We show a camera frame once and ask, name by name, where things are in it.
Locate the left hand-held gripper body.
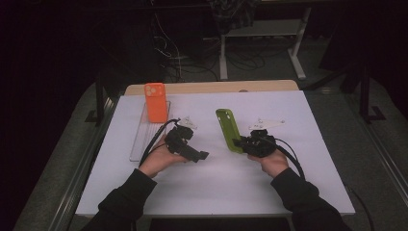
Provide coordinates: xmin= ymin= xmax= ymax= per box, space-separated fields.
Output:
xmin=165 ymin=115 xmax=199 ymax=163

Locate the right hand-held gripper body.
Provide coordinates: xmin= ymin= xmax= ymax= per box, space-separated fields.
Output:
xmin=242 ymin=117 xmax=286 ymax=159

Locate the green printed phone case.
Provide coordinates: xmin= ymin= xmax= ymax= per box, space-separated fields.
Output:
xmin=215 ymin=108 xmax=244 ymax=154

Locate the clear plastic storage rack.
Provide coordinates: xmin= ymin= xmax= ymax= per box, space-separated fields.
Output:
xmin=129 ymin=100 xmax=172 ymax=163

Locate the orange phone case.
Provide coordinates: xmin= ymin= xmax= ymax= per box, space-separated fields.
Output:
xmin=143 ymin=82 xmax=169 ymax=124

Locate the person's right hand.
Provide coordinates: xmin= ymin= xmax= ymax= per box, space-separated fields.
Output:
xmin=247 ymin=149 xmax=290 ymax=179

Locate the person's left hand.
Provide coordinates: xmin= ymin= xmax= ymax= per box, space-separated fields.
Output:
xmin=138 ymin=136 xmax=189 ymax=179

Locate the white table cover sheet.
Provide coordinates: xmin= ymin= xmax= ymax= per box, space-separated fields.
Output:
xmin=75 ymin=90 xmax=356 ymax=217

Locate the black metal stand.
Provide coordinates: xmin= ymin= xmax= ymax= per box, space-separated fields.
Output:
xmin=85 ymin=76 xmax=112 ymax=127
xmin=359 ymin=64 xmax=387 ymax=124

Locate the dark plaid cloth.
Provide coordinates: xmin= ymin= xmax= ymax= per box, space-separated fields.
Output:
xmin=208 ymin=0 xmax=261 ymax=35

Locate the left hand-held gripper black cable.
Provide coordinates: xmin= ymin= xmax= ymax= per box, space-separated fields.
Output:
xmin=139 ymin=118 xmax=181 ymax=167

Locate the hand-held gripper black cable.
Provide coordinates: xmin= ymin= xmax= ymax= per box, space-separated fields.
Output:
xmin=273 ymin=138 xmax=306 ymax=180
xmin=139 ymin=118 xmax=181 ymax=167

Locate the right hand-held gripper black cable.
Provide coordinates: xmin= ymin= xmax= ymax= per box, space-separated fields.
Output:
xmin=273 ymin=138 xmax=306 ymax=180

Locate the tangle of floor cables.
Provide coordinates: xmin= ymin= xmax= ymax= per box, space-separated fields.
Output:
xmin=150 ymin=0 xmax=222 ymax=83

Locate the grey metal rail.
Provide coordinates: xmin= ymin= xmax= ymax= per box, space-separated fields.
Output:
xmin=47 ymin=95 xmax=119 ymax=231
xmin=344 ymin=92 xmax=408 ymax=206

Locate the white metal desk frame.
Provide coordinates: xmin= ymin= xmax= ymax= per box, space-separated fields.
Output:
xmin=203 ymin=7 xmax=312 ymax=81

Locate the thin black cable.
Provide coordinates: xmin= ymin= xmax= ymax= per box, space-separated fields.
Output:
xmin=345 ymin=186 xmax=376 ymax=231

